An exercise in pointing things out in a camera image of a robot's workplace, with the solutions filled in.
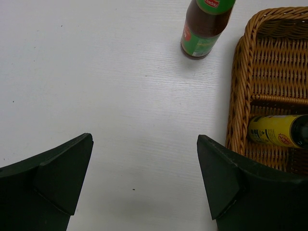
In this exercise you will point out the brown wicker basket tray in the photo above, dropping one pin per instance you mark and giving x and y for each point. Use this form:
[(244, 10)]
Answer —
[(270, 77)]

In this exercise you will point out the green label sauce bottle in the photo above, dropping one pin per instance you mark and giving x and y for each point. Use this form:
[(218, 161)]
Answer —
[(204, 23)]

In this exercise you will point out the small yellow label bottle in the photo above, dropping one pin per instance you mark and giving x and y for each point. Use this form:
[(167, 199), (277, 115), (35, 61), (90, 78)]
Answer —
[(286, 131)]

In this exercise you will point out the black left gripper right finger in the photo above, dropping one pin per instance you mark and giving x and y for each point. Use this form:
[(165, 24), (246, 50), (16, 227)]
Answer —
[(244, 195)]

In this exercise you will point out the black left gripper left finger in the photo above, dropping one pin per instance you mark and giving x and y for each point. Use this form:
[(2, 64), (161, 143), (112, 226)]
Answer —
[(41, 193)]

